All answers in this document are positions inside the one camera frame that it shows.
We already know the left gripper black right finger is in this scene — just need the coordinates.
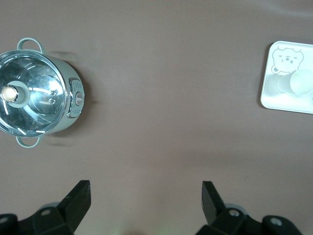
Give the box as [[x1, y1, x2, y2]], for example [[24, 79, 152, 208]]
[[198, 181, 303, 235]]

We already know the cream bear print tray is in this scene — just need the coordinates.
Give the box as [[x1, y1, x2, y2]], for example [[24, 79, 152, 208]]
[[260, 40, 313, 115]]

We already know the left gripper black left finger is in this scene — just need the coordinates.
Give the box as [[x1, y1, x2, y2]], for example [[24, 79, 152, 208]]
[[0, 180, 92, 235]]

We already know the white IKEA cup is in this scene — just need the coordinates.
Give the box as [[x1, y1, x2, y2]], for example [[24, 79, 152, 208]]
[[277, 69, 313, 96]]

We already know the sage green electric cooking pot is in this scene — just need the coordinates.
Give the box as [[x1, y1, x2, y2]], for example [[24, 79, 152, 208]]
[[0, 37, 87, 149]]

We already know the glass pot lid with knob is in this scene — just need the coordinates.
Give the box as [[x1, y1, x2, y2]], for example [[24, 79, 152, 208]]
[[0, 49, 72, 137]]

